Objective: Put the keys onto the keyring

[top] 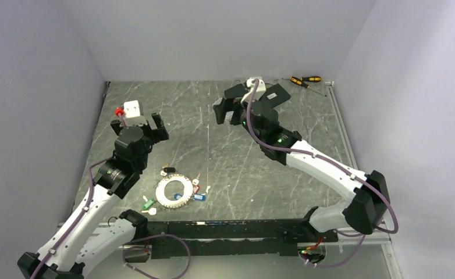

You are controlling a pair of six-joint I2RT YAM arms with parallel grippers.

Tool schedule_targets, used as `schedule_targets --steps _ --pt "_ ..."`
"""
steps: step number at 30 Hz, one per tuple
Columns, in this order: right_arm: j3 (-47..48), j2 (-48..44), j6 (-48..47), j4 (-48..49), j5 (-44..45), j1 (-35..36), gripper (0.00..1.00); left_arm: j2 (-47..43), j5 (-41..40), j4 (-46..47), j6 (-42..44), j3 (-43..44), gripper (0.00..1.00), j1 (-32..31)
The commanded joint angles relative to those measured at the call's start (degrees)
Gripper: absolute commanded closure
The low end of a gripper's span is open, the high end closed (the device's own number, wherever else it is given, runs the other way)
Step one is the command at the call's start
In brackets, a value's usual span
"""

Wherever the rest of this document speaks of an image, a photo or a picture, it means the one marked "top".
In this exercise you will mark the black network switch small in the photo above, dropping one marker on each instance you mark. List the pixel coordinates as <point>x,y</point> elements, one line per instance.
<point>275,95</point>

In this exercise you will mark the silver disc keyring with keys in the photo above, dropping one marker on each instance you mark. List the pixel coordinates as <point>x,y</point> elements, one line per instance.
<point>175,191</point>

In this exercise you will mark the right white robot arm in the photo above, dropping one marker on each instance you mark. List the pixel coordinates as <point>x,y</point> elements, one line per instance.
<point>365,196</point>

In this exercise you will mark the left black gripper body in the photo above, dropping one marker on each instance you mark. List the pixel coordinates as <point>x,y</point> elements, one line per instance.
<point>151,134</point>

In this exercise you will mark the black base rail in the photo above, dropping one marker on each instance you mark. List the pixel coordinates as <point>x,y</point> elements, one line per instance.
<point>228,237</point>

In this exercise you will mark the silver wrench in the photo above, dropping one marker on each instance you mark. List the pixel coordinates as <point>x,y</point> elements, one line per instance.
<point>309,129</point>

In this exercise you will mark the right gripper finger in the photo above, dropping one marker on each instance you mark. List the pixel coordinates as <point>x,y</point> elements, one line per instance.
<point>221,107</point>
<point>239,113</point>

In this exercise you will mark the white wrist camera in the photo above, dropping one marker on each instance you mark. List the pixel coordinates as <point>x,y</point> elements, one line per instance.
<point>130,114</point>
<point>255,87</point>

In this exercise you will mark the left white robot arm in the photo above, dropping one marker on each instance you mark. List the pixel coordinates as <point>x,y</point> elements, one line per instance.
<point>73,251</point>

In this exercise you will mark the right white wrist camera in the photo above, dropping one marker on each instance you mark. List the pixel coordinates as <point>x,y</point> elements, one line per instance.
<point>255,87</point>

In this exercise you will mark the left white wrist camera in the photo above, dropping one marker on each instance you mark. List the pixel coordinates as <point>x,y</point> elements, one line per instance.
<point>130,114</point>

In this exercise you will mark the black network switch large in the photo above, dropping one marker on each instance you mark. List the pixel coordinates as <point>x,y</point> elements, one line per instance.
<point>237,91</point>

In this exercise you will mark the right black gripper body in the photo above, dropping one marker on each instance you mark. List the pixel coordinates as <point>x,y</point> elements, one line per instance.
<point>244,114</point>

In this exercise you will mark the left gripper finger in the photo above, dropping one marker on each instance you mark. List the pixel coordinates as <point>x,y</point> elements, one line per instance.
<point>116,126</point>
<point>160,133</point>

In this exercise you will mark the yellow black screwdriver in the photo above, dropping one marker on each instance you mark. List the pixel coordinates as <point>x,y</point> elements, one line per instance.
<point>311,79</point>
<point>309,86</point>

